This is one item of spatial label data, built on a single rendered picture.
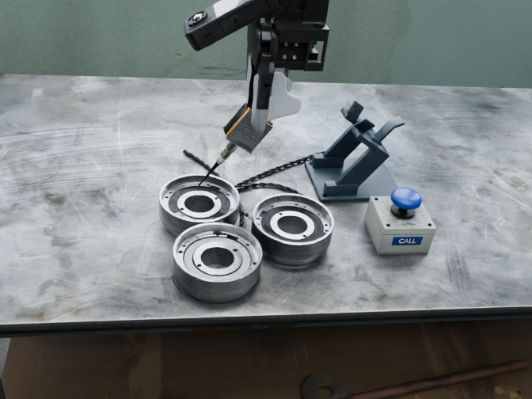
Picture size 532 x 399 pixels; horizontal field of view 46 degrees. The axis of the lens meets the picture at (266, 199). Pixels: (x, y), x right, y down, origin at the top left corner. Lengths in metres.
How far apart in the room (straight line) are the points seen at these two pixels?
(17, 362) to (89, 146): 0.34
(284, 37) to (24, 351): 0.62
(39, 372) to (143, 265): 0.30
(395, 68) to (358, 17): 0.28
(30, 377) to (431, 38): 2.04
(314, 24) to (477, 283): 0.38
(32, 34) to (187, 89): 1.35
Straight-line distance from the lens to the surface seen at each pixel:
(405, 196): 0.82
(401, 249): 0.83
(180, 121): 1.06
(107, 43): 2.42
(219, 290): 0.71
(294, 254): 0.77
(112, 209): 0.86
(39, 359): 1.02
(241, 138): 0.80
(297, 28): 0.72
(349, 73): 2.56
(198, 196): 0.84
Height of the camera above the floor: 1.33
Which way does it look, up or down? 36 degrees down
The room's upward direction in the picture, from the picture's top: 7 degrees clockwise
